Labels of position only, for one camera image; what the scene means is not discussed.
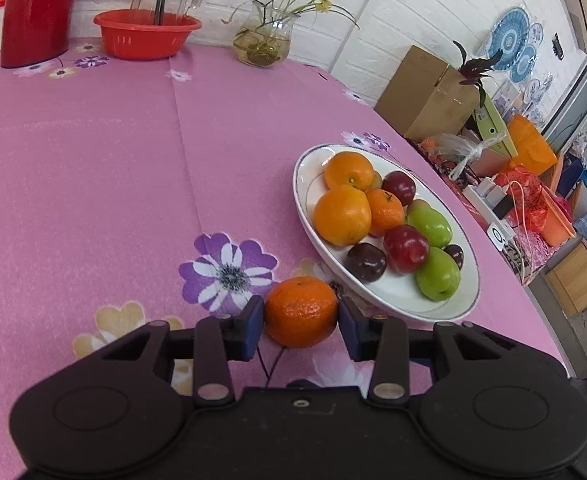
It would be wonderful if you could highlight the rough-skinned tangerine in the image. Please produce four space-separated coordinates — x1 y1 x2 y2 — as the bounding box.
264 276 339 350

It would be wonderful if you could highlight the glass vase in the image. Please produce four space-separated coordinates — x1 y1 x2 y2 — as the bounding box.
234 2 294 68

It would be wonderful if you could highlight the red apple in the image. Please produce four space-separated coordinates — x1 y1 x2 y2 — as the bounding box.
382 170 417 206
383 224 430 275

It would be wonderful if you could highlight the orange plastic container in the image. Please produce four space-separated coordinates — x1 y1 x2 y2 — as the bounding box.
538 195 577 247

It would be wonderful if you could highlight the dark purple plum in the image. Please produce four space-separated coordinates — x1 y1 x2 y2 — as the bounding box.
345 242 387 283
443 243 465 271

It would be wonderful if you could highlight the pink floral tablecloth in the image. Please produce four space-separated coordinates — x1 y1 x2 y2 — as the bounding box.
0 37 569 480

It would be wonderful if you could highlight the mandarin with green stem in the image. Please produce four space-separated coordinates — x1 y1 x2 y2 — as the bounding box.
366 188 405 237

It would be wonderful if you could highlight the red plastic basin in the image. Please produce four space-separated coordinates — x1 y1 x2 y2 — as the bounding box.
94 9 203 60

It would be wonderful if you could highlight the clear plastic bag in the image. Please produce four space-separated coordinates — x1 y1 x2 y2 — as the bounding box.
426 132 507 181

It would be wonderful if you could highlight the red thermos jug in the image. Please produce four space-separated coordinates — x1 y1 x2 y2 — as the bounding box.
0 0 92 69

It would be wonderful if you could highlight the small blue patterned wall fan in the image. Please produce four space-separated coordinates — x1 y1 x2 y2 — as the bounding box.
511 45 538 83

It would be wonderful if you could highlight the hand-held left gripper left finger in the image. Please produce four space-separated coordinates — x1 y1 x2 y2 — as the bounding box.
101 296 265 407

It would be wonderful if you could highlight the wooden cabinet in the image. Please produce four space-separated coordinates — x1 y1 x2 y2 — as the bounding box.
543 240 587 318

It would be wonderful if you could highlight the green apple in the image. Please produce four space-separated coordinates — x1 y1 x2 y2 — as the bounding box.
415 246 461 302
406 199 453 248

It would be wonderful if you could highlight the large blue patterned wall fan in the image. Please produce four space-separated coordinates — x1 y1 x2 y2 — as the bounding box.
488 6 531 54

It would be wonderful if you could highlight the red mesh bag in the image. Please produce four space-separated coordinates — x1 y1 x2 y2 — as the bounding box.
493 167 549 233

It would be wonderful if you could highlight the white plate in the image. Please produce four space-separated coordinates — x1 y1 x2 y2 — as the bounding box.
293 143 481 322

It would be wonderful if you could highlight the white paper tag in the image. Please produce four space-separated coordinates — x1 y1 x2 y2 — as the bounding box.
488 222 517 251

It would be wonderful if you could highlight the cardboard box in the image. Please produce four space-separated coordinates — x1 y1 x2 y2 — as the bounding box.
375 45 481 143

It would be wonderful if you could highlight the purple-leaved plant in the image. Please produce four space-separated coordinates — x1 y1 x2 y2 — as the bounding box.
452 40 504 108

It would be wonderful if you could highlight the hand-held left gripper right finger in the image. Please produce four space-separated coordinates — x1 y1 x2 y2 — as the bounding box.
338 298 517 407

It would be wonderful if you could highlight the orange bag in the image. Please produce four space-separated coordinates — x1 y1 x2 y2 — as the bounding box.
506 114 558 173

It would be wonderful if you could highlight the green box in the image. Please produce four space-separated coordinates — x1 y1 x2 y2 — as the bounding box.
471 92 519 158

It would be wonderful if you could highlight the large smooth orange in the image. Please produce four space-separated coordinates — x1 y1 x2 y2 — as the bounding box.
313 184 373 247

